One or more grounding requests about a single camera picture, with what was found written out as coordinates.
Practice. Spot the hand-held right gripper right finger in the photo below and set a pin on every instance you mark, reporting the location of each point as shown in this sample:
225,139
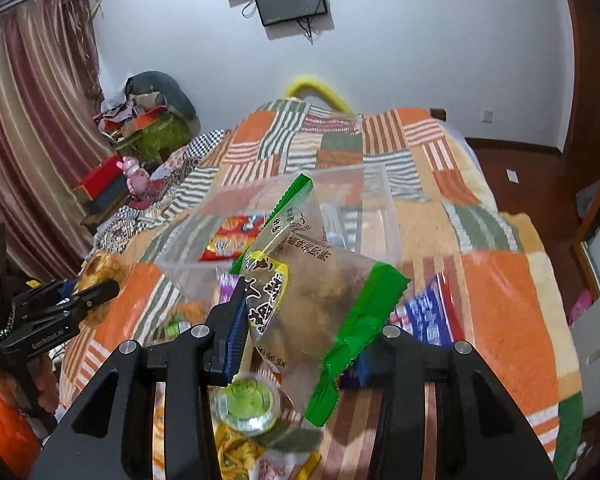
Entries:
367,372

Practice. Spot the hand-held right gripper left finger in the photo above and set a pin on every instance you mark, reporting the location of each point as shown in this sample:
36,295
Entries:
234,332

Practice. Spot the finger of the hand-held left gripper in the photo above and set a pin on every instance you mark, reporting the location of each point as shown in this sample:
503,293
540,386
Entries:
95,296
55,289

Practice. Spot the brown fried snack packet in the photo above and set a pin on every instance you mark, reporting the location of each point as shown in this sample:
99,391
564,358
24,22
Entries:
100,270

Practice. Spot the clear green-edged snack packet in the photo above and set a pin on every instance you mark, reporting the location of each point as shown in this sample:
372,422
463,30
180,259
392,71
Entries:
310,305

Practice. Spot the clear plastic storage box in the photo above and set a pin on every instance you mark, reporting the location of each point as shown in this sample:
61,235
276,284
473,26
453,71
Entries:
365,210

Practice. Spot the person's left forearm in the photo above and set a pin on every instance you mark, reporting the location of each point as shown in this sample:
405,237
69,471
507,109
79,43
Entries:
15,425

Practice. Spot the purple snack packet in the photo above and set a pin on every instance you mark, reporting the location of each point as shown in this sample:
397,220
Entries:
226,287

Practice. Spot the green and orange snack packet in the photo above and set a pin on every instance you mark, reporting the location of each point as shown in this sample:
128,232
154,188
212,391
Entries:
180,327

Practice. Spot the green jelly cup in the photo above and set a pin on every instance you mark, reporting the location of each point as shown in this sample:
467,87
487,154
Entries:
245,402

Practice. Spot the blue and white snack packet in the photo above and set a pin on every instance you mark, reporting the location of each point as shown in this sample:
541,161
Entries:
430,310

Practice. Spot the red snack packet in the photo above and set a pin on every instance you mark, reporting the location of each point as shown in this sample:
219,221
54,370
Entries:
230,240

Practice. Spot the red box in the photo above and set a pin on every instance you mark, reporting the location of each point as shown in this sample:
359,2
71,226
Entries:
100,177

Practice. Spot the pink plush toy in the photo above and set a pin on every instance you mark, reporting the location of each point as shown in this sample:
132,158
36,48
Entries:
137,177

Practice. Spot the yellow snack packet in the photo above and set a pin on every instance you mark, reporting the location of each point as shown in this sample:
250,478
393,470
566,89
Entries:
275,462

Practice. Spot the striped patchwork blanket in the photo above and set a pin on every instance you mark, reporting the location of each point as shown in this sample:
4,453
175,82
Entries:
500,310

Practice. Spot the striped red curtain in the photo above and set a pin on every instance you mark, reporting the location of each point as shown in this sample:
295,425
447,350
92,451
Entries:
25,135

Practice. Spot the green patterned box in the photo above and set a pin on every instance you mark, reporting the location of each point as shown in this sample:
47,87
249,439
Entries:
157,137

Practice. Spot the pile of clothes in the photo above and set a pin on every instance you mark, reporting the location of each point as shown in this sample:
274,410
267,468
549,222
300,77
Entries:
125,112

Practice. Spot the pink cloth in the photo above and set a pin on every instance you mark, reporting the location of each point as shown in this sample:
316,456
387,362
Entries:
580,307

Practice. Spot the white cabinet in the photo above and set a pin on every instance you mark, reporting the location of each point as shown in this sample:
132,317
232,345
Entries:
597,330

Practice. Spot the yellow curved tube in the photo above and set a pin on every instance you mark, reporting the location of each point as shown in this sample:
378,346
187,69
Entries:
320,90

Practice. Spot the small black screen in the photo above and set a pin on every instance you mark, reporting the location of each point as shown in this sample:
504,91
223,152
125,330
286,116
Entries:
290,0

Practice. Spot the white wall socket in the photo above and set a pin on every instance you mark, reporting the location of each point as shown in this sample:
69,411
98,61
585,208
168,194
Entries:
513,176
487,116

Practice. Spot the wooden door frame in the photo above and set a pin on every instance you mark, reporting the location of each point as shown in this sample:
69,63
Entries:
592,110

